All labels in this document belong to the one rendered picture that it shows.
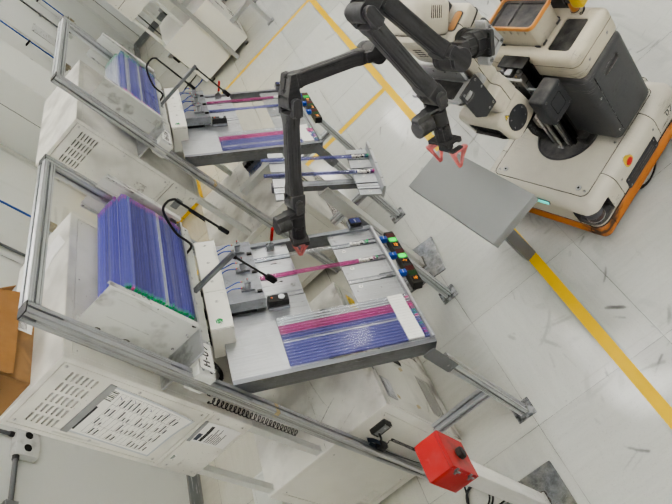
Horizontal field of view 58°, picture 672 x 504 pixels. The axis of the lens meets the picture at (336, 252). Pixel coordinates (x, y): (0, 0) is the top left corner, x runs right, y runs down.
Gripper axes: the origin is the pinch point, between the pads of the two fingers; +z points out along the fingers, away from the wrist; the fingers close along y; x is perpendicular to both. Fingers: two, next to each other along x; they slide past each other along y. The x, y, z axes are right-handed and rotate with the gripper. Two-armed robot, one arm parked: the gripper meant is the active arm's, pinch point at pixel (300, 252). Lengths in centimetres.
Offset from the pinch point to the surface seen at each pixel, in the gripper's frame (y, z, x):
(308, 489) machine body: 60, 75, -17
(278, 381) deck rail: 60, 1, -23
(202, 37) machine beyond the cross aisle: -440, 68, 6
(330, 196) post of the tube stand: -37.0, 1.9, 23.8
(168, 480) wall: -19, 166, -84
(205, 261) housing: 4.5, -9.3, -37.8
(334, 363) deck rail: 60, -1, -4
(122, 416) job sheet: 61, -2, -72
